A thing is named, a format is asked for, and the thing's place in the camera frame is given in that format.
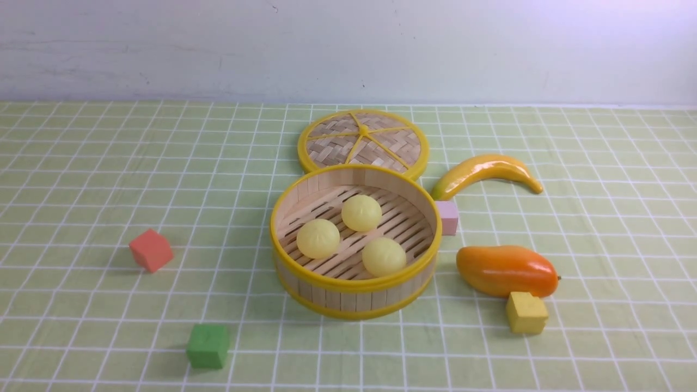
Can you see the bamboo steamer tray yellow rim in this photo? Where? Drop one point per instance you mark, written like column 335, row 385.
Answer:
column 340, row 286

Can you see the yellow toy banana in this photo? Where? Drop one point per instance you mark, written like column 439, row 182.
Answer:
column 480, row 168

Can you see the green cube block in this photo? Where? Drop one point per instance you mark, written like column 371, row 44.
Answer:
column 208, row 345

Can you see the orange toy mango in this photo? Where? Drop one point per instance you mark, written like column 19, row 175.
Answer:
column 500, row 270

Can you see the pink cube block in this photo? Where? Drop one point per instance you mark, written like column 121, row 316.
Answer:
column 450, row 216

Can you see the red cube block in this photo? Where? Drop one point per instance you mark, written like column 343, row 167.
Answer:
column 151, row 250

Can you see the woven bamboo steamer lid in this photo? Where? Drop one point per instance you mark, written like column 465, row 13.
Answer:
column 364, row 136

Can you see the pale yellow bun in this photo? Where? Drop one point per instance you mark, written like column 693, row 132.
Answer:
column 318, row 239
column 383, row 256
column 361, row 213

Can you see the yellow cube block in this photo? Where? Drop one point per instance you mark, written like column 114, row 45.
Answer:
column 526, row 313

